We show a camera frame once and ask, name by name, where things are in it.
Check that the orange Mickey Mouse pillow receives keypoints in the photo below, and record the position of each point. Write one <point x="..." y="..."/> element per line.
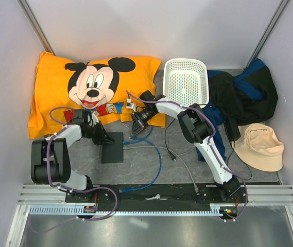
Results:
<point x="99" y="86"/>

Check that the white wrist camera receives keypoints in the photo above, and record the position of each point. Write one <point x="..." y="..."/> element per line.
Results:
<point x="92" y="119"/>
<point x="130" y="105"/>

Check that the dark grey network switch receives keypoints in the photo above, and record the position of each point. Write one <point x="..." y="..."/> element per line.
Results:
<point x="113" y="152"/>

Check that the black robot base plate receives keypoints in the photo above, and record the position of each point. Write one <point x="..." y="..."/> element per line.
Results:
<point x="174" y="196"/>

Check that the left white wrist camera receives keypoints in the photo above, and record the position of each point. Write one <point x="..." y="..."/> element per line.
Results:
<point x="92" y="119"/>

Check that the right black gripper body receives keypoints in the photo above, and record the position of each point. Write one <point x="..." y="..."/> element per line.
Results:
<point x="143" y="118"/>

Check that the white slotted cable duct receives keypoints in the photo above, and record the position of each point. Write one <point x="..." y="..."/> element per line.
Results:
<point x="90" y="211"/>

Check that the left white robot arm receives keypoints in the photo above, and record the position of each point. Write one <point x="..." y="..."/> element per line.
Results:
<point x="50" y="160"/>

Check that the beige bucket hat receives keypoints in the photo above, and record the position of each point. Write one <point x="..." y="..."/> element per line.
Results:
<point x="259" y="147"/>

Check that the blue and black garment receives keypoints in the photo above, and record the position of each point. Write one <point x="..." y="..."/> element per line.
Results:
<point x="249" y="97"/>

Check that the black power adapter brick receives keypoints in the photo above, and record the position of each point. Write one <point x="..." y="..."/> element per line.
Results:
<point x="232" y="130"/>

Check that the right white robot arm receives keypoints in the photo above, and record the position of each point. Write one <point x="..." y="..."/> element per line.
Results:
<point x="197" y="129"/>

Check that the white perforated plastic basket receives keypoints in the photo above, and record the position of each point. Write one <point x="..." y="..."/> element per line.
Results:
<point x="185" y="81"/>

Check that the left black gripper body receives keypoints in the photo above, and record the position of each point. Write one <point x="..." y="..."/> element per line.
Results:
<point x="96" y="134"/>

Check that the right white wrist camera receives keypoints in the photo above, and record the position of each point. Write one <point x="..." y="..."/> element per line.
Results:
<point x="130" y="105"/>

